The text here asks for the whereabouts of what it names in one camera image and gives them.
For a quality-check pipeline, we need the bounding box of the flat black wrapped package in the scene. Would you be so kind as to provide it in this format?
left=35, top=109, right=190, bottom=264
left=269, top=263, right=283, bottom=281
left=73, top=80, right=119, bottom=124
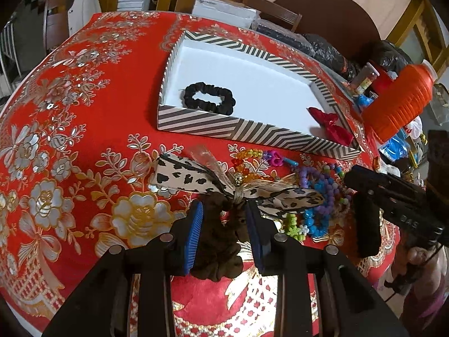
left=254, top=23, right=313, bottom=57

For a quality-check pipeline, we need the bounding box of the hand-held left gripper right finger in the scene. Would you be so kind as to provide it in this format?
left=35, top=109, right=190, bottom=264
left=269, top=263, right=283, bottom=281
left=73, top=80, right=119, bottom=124
left=245, top=203, right=411, bottom=337

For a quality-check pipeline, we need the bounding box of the leopard bow brown scrunchie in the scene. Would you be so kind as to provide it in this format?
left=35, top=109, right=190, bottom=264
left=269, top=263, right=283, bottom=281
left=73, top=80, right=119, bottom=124
left=149, top=144, right=325, bottom=283

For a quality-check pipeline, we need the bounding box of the black plastic bag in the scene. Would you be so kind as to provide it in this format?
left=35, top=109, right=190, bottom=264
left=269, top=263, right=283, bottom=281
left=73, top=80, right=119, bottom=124
left=304, top=33, right=356, bottom=78
left=371, top=40, right=415, bottom=75

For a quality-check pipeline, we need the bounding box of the round brown tabletop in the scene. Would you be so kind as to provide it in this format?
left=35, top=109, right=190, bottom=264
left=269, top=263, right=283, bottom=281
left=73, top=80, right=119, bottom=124
left=272, top=0, right=382, bottom=56

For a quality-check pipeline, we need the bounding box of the blue plastic packet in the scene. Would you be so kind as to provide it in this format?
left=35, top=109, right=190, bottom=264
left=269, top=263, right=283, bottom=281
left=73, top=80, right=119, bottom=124
left=379, top=135, right=412, bottom=161
left=355, top=92, right=374, bottom=111

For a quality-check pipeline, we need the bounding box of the multicolour round bead bracelet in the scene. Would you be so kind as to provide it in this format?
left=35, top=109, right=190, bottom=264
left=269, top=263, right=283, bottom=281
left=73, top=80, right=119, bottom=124
left=329, top=164, right=356, bottom=215

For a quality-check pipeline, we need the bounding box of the metal stair railing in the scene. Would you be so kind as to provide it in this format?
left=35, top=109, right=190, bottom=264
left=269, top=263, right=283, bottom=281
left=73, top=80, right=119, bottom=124
left=0, top=13, right=22, bottom=96

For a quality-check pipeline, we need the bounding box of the orange ribbed container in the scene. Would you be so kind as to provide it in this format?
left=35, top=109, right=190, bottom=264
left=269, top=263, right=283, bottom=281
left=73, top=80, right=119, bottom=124
left=361, top=60, right=438, bottom=142

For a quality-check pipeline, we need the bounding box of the brown wooden chair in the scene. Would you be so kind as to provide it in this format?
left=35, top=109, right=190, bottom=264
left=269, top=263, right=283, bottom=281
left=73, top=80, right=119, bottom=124
left=242, top=0, right=303, bottom=33

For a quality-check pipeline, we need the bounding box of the purple bead bracelet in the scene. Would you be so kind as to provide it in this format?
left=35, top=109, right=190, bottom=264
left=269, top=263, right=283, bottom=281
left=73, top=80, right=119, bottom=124
left=295, top=166, right=338, bottom=218

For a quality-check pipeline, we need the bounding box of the white package box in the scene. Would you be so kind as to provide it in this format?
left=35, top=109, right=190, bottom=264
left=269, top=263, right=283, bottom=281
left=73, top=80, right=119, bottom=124
left=191, top=0, right=262, bottom=29

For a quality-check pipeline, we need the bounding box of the striped cardboard box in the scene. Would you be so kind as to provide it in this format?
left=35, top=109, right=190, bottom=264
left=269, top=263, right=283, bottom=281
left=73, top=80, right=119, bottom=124
left=157, top=30, right=363, bottom=162

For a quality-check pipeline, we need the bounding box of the yellow wooden chair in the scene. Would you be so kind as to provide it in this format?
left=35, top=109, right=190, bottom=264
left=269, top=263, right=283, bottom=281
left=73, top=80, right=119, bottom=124
left=385, top=0, right=449, bottom=64

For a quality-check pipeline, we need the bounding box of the red floral tablecloth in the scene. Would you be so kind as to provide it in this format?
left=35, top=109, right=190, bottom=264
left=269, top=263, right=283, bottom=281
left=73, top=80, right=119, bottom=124
left=0, top=10, right=401, bottom=337

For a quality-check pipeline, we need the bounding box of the red velvet bow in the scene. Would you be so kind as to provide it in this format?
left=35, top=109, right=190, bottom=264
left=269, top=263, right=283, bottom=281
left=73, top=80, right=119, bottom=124
left=308, top=107, right=355, bottom=146

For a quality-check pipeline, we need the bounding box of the rainbow clear bead bracelet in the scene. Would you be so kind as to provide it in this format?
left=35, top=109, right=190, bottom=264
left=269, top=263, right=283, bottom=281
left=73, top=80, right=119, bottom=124
left=230, top=148, right=299, bottom=183

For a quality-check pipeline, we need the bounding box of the dark wooden chair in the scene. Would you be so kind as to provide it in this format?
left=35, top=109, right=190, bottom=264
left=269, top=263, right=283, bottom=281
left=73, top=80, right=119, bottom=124
left=43, top=0, right=71, bottom=54

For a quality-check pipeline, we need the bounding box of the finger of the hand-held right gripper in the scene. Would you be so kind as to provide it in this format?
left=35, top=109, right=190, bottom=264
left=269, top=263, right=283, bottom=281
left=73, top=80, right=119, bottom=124
left=343, top=164, right=426, bottom=201

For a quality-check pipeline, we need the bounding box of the glass jar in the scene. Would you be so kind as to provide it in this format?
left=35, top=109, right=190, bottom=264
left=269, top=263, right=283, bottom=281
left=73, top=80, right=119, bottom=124
left=351, top=62, right=380, bottom=94

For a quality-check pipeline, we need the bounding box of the black scrunchie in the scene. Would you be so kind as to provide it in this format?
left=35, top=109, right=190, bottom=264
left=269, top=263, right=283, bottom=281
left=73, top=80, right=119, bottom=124
left=180, top=81, right=235, bottom=116

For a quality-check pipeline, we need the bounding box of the white rounded cover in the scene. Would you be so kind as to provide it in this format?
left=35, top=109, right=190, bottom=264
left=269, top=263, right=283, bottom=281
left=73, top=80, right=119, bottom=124
left=68, top=0, right=103, bottom=36

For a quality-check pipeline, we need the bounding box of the blue bead bracelet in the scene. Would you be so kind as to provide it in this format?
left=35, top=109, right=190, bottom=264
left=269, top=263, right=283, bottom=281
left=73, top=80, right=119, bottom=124
left=301, top=179, right=333, bottom=238

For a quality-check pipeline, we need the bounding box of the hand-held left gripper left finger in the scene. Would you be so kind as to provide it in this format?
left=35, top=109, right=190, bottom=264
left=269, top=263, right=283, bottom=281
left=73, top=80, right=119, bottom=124
left=42, top=202, right=205, bottom=337

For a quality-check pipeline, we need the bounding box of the person's right hand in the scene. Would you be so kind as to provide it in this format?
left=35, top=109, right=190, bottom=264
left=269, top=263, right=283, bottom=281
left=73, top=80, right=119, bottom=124
left=384, top=246, right=446, bottom=300

